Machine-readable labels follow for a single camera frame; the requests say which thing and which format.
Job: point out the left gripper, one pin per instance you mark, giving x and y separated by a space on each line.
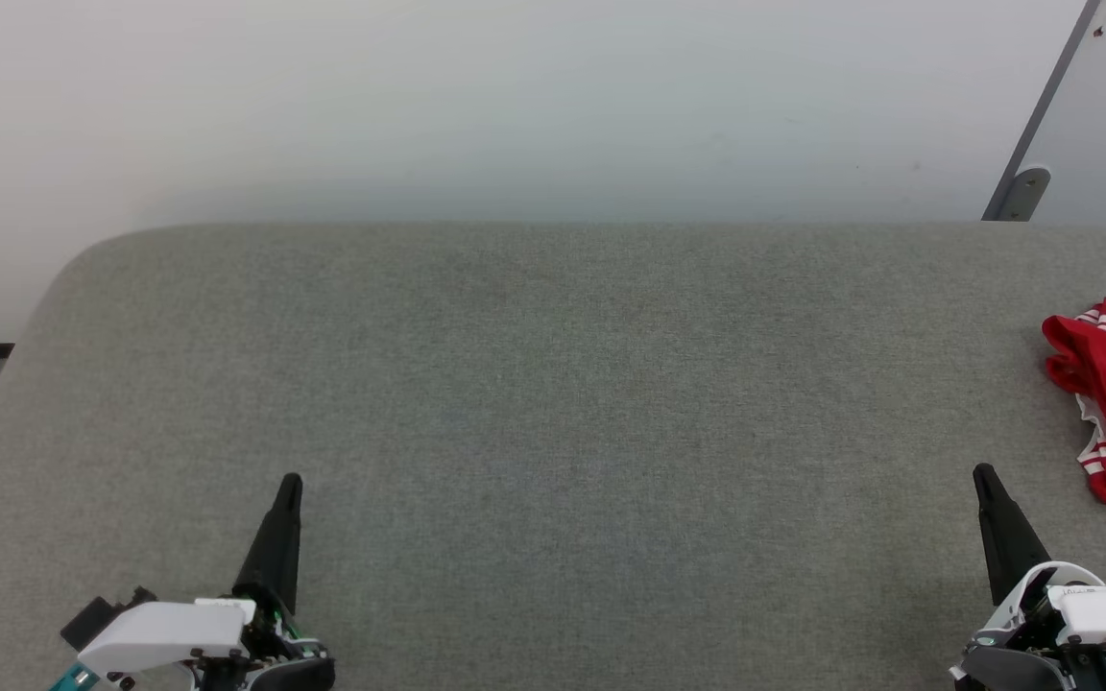
179 633

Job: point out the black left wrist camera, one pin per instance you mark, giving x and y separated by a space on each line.
92 616

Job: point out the grey metal post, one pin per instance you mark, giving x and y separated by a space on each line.
1043 106

